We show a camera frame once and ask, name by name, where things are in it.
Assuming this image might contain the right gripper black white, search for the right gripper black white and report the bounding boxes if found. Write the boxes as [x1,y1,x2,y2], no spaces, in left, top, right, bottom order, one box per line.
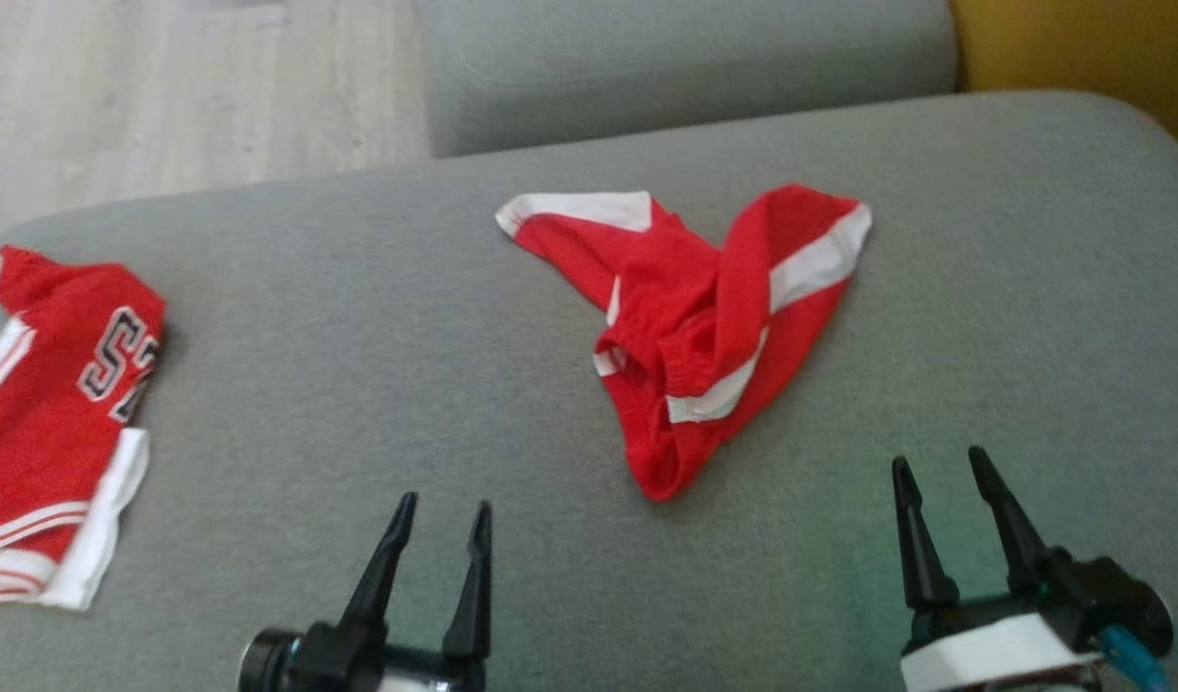
[893,446,1177,692]

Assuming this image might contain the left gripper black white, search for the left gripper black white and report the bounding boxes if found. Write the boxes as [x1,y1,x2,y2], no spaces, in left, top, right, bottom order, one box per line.
[240,492,495,692]

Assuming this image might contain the red shorts with white bands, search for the red shorts with white bands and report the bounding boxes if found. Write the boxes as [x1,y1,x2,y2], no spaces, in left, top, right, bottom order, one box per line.
[495,183,874,503]

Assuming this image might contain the red jersey with number print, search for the red jersey with number print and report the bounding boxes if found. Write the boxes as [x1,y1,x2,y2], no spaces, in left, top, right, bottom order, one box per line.
[0,245,167,612]

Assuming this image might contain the large grey sofa seat cushion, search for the large grey sofa seat cushion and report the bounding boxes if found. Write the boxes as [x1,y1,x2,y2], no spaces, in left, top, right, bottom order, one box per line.
[0,91,1178,692]

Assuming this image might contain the yellow upholstered furniture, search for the yellow upholstered furniture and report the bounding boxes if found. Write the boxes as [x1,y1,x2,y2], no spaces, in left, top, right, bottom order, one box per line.
[949,0,1178,164]

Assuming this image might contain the small grey sofa cushion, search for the small grey sofa cushion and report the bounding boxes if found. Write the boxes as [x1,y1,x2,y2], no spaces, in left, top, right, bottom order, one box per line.
[421,0,963,160]

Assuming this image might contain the blue cable connector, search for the blue cable connector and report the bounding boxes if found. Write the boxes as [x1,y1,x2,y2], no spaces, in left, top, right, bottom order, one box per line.
[1101,625,1172,692]

